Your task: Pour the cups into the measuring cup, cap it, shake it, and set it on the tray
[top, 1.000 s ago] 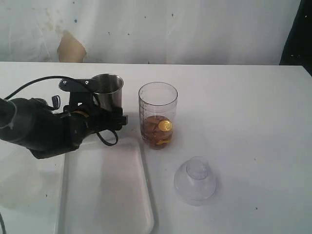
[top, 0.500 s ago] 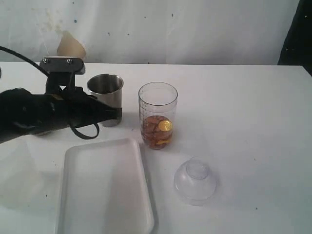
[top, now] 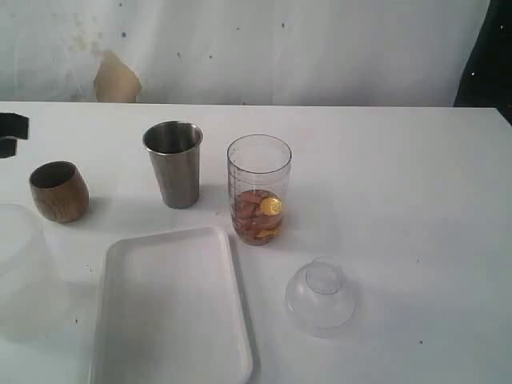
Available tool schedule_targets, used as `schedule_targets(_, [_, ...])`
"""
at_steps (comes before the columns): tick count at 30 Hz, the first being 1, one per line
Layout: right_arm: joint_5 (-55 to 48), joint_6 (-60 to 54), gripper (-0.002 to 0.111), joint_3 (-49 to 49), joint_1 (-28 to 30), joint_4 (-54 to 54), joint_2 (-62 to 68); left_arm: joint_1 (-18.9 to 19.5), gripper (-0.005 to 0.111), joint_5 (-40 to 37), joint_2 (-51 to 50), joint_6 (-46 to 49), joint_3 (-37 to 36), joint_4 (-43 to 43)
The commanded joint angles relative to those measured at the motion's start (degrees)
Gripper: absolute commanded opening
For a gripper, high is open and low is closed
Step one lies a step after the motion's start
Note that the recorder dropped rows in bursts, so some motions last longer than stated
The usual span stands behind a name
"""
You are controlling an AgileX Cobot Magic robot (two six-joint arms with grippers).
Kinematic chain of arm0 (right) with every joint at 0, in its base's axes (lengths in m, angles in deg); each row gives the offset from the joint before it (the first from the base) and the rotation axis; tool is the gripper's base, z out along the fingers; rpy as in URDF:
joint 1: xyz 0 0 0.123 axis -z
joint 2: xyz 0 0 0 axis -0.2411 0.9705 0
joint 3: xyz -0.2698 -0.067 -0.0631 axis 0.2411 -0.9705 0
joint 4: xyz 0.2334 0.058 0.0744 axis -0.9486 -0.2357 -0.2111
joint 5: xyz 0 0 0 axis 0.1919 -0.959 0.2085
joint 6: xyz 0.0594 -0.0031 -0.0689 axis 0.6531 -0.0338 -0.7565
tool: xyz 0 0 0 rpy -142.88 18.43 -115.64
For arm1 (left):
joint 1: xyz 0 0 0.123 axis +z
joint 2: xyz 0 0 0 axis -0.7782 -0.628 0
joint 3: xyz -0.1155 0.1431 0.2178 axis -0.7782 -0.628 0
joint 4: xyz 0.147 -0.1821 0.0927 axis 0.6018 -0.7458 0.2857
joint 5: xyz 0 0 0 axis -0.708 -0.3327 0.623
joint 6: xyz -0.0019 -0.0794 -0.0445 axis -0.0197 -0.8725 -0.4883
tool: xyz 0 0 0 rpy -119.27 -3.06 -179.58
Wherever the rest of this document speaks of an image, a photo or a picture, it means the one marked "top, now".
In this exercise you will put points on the translucent plastic container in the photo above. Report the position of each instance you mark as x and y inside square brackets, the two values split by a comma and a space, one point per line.
[33, 295]

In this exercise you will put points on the clear dome shaker lid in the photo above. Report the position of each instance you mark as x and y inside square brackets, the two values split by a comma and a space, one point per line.
[319, 298]

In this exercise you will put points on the white rectangular tray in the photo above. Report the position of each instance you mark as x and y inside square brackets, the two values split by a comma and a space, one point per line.
[170, 311]

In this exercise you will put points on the clear plastic shaker cup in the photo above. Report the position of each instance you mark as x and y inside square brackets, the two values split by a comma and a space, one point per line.
[258, 168]

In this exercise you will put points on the gold coin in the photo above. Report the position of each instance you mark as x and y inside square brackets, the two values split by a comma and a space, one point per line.
[271, 206]

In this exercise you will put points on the white backdrop cloth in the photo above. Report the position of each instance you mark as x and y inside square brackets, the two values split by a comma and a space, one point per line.
[301, 53]

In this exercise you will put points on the stainless steel cup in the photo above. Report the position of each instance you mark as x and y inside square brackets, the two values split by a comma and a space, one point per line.
[174, 150]

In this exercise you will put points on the brown and yellow coins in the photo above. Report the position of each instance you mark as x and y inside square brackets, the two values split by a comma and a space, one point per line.
[250, 224]

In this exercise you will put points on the brown wooden cup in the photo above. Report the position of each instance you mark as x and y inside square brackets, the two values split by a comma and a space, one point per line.
[59, 191]

